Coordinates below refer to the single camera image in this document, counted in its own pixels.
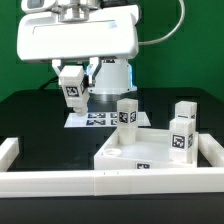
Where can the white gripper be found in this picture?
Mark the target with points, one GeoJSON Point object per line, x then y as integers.
{"type": "Point", "coordinates": [79, 32]}

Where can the white square table top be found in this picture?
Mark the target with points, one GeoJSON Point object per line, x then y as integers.
{"type": "Point", "coordinates": [150, 151]}

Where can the white marker sheet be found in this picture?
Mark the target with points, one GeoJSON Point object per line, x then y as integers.
{"type": "Point", "coordinates": [92, 119]}

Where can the white left fence bar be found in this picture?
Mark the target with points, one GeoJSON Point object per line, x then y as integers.
{"type": "Point", "coordinates": [9, 150]}

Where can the white fence bar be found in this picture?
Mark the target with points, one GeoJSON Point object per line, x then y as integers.
{"type": "Point", "coordinates": [110, 182]}
{"type": "Point", "coordinates": [9, 150]}
{"type": "Point", "coordinates": [211, 150]}

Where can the white front fence bar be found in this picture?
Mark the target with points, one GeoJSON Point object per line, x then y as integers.
{"type": "Point", "coordinates": [110, 182]}

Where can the white right fence bar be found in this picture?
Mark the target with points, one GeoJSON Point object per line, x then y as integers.
{"type": "Point", "coordinates": [211, 150]}

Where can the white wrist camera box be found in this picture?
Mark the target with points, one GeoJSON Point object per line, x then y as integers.
{"type": "Point", "coordinates": [35, 6]}

